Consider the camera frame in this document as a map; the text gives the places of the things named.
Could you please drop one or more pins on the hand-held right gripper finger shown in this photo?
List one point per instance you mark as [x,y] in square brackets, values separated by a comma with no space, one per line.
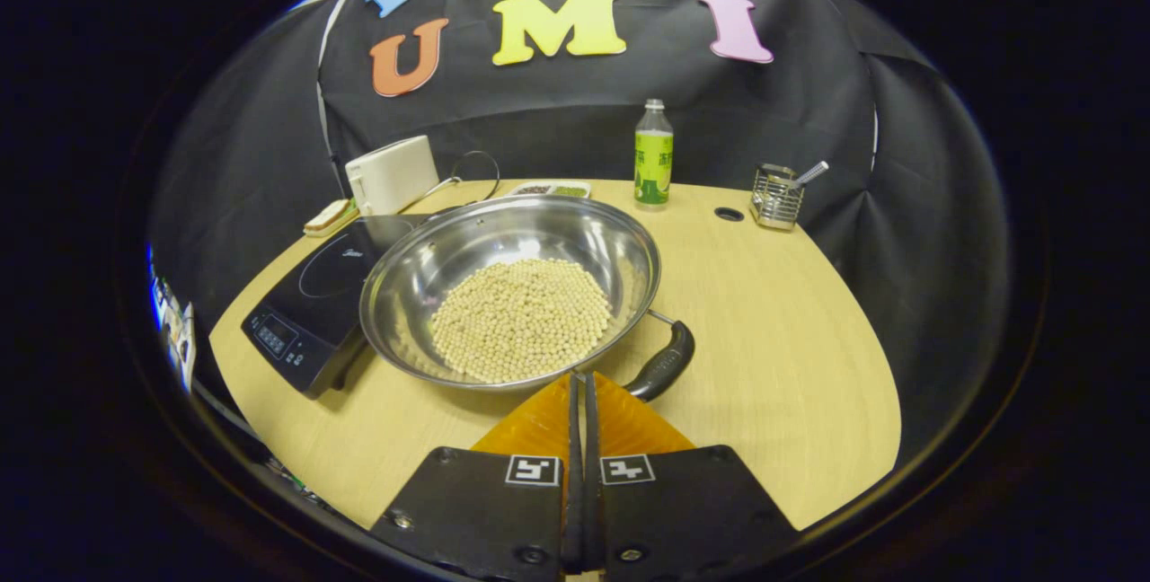
[573,492]
[592,510]

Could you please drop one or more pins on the pile of soybeans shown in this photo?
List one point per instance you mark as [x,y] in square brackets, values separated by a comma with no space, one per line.
[521,321]

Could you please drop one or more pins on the black induction cooktop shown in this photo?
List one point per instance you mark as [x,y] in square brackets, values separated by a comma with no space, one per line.
[305,304]

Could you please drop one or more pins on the small white seasoning dish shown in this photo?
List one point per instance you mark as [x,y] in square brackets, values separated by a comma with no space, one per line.
[550,189]

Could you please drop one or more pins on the black desk grommet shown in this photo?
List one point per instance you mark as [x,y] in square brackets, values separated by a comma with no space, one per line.
[729,214]

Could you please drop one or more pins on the green drink bottle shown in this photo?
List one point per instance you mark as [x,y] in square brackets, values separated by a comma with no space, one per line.
[653,169]

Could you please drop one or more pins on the pale green plate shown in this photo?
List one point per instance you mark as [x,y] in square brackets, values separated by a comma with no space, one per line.
[346,223]

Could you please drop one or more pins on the white toaster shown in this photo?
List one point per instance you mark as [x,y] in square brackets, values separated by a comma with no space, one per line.
[391,173]

